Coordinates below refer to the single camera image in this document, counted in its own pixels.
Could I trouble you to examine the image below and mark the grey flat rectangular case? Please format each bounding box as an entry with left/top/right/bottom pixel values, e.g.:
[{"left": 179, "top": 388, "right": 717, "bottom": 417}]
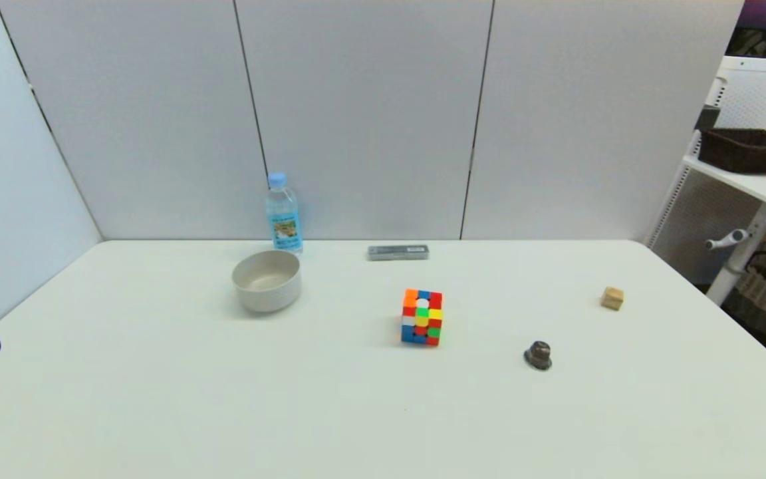
[{"left": 368, "top": 245, "right": 430, "bottom": 261}]

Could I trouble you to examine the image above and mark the soda water bottle blue label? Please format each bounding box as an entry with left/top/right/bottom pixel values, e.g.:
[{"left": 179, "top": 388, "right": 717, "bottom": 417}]
[{"left": 265, "top": 172, "right": 304, "bottom": 254}]

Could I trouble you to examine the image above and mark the multicoloured Rubik's cube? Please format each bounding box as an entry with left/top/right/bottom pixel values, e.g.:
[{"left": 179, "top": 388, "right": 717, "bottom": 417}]
[{"left": 401, "top": 289, "right": 444, "bottom": 347}]

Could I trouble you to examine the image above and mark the dark brown woven basket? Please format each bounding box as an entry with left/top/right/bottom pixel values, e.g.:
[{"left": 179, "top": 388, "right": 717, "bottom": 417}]
[{"left": 698, "top": 128, "right": 766, "bottom": 175}]

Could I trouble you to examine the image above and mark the beige round bowl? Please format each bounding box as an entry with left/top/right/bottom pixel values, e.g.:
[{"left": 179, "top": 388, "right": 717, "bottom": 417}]
[{"left": 231, "top": 249, "right": 303, "bottom": 313}]

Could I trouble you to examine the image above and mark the white shelf rack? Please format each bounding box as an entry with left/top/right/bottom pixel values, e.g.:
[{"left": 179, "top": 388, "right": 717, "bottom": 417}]
[{"left": 646, "top": 56, "right": 766, "bottom": 307}]

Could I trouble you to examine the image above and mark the white desk crank handle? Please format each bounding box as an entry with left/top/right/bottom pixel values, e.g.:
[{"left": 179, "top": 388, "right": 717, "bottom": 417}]
[{"left": 705, "top": 229, "right": 751, "bottom": 251}]

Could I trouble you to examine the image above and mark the small dark round knob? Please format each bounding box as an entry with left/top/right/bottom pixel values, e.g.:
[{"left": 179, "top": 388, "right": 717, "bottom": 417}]
[{"left": 524, "top": 341, "right": 553, "bottom": 371}]

